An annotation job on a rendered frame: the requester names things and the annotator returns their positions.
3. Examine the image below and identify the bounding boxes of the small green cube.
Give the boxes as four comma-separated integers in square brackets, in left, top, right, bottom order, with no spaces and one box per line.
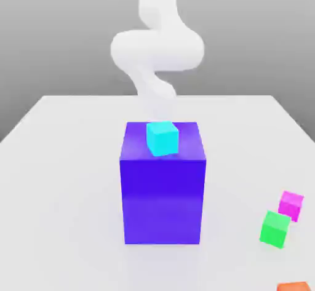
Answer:
[258,210,292,250]

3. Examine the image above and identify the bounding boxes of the small cyan cube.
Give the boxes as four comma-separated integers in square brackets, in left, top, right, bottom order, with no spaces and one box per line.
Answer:
[146,121,180,157]

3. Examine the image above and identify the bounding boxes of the small orange cube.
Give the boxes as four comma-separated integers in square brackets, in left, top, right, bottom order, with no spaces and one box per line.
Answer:
[276,281,312,291]

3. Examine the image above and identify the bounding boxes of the large blue box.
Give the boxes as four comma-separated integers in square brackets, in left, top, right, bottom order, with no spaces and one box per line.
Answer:
[119,121,207,245]

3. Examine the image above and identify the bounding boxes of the small magenta cube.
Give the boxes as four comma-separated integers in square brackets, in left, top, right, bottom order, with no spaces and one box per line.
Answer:
[277,190,305,223]

